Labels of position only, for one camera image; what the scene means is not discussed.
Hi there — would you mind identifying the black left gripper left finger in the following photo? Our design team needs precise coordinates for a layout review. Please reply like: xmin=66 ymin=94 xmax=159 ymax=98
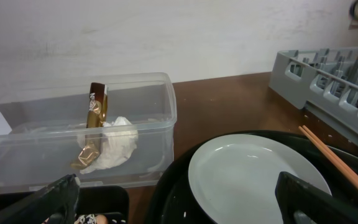
xmin=0 ymin=174 xmax=80 ymax=224

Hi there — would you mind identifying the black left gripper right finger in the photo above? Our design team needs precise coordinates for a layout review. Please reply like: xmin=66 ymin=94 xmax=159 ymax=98
xmin=275 ymin=172 xmax=358 ymax=224

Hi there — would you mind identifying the food scraps peanuts and rice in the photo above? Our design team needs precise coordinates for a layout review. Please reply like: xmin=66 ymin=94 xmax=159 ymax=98
xmin=42 ymin=213 xmax=127 ymax=224

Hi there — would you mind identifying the wooden chopstick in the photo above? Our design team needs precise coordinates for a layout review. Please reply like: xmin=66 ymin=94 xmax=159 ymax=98
xmin=301 ymin=124 xmax=358 ymax=203
xmin=298 ymin=126 xmax=358 ymax=209

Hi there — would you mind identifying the brown coffee sachet wrapper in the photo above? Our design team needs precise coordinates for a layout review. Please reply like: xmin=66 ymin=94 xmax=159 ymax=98
xmin=70 ymin=82 xmax=108 ymax=170

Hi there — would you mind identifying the white round plate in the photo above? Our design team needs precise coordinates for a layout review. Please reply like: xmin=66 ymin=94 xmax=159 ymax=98
xmin=188 ymin=134 xmax=331 ymax=224

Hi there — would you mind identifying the white tissue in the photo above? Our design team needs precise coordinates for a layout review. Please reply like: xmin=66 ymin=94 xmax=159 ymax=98
xmin=80 ymin=129 xmax=139 ymax=174

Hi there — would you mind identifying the clear plastic waste bin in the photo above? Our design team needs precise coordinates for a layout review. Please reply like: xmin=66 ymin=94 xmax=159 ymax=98
xmin=0 ymin=73 xmax=177 ymax=194

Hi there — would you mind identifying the grey plastic dishwasher rack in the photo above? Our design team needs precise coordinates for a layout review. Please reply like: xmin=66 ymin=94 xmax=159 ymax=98
xmin=269 ymin=47 xmax=358 ymax=146

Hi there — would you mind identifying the rectangular black tray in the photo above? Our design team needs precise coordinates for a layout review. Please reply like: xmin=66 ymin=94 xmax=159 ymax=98
xmin=0 ymin=186 xmax=129 ymax=223

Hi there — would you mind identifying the round black tray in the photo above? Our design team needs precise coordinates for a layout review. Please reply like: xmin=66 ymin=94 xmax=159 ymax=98
xmin=145 ymin=130 xmax=358 ymax=223

